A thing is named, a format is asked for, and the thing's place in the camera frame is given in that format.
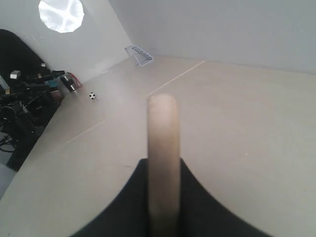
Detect white paint brush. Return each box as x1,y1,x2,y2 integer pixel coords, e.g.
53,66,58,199
147,94,181,237

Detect black equipment clutter pile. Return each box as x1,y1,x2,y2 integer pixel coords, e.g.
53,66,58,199
0,29,65,171

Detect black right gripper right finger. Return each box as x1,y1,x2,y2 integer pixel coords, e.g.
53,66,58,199
179,159,269,237

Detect small white goal net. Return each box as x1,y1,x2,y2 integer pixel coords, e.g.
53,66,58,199
125,45,154,67

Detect round white ceiling lamp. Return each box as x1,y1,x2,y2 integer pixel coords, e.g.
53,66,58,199
38,0,84,34

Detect small black white soccer ball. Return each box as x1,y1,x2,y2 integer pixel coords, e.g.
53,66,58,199
89,92,96,100

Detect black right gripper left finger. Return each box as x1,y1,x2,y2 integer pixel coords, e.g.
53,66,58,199
73,158,149,237

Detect red cable loop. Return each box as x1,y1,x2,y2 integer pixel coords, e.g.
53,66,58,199
66,72,83,89

